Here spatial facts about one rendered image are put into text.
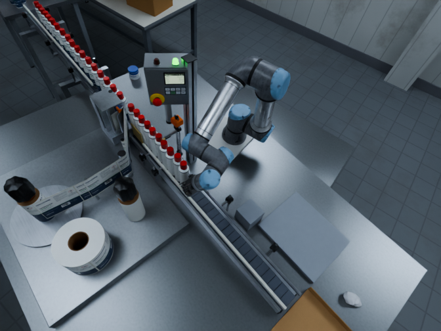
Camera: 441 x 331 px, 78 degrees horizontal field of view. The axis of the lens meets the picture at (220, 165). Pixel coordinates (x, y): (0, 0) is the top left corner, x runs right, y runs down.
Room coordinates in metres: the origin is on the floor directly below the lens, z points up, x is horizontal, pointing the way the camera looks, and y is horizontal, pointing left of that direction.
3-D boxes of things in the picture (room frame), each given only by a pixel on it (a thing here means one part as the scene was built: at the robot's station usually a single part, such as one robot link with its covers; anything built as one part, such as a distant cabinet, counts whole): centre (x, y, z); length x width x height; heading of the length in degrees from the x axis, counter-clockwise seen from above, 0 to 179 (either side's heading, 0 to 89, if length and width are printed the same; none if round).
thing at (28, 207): (0.44, 0.77, 1.04); 0.09 x 0.09 x 0.29
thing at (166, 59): (0.90, 0.26, 1.38); 0.17 x 0.10 x 0.19; 102
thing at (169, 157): (0.77, 0.25, 0.98); 0.05 x 0.05 x 0.20
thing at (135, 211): (0.51, 0.37, 1.03); 0.09 x 0.09 x 0.30
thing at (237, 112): (1.10, -0.07, 1.02); 0.13 x 0.12 x 0.14; 64
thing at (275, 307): (0.76, 0.24, 0.85); 1.65 x 0.11 x 0.05; 47
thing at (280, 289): (0.76, 0.24, 0.86); 1.65 x 0.08 x 0.04; 47
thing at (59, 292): (0.52, 0.63, 0.86); 0.80 x 0.67 x 0.05; 47
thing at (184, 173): (0.70, 0.17, 0.98); 0.05 x 0.05 x 0.20
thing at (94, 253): (0.30, 0.52, 0.95); 0.20 x 0.20 x 0.14
